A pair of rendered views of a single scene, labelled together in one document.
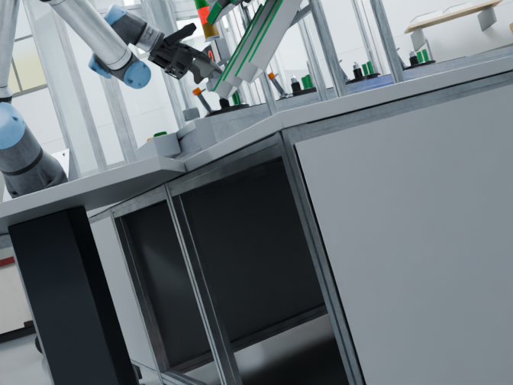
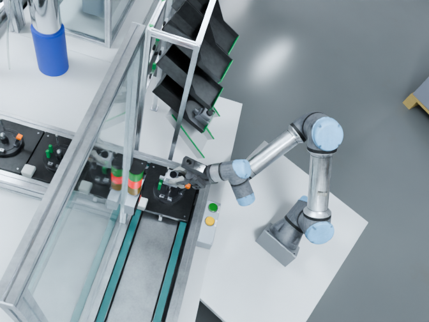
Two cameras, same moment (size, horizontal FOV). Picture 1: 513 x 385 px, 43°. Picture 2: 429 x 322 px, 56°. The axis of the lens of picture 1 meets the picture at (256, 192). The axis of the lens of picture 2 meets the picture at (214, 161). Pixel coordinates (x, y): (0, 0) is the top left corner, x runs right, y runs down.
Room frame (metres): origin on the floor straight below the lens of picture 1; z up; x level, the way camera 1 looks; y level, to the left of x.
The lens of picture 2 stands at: (2.70, 0.43, 2.59)
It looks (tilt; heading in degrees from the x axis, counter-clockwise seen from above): 56 degrees down; 199
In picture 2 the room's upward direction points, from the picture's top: 23 degrees clockwise
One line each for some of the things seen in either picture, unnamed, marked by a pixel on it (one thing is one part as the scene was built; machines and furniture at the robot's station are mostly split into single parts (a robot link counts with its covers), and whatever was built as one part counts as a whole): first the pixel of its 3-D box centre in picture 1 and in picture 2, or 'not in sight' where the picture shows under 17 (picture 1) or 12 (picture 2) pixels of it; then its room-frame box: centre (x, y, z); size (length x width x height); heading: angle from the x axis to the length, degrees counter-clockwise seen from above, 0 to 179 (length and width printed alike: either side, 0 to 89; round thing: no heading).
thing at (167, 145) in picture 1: (156, 150); (208, 223); (1.91, 0.25, 0.93); 0.21 x 0.07 x 0.06; 26
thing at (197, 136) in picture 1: (159, 161); (184, 260); (2.11, 0.27, 0.91); 0.89 x 0.06 x 0.11; 26
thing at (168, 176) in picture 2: (219, 76); (170, 177); (1.93, 0.01, 1.09); 0.08 x 0.04 x 0.07; 116
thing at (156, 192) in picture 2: (227, 113); (168, 190); (1.93, 0.02, 0.98); 0.14 x 0.14 x 0.02
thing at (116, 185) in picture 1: (63, 205); (268, 237); (1.72, 0.50, 0.84); 0.90 x 0.70 x 0.03; 178
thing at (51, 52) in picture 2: not in sight; (50, 47); (1.74, -0.97, 1.00); 0.16 x 0.16 x 0.27
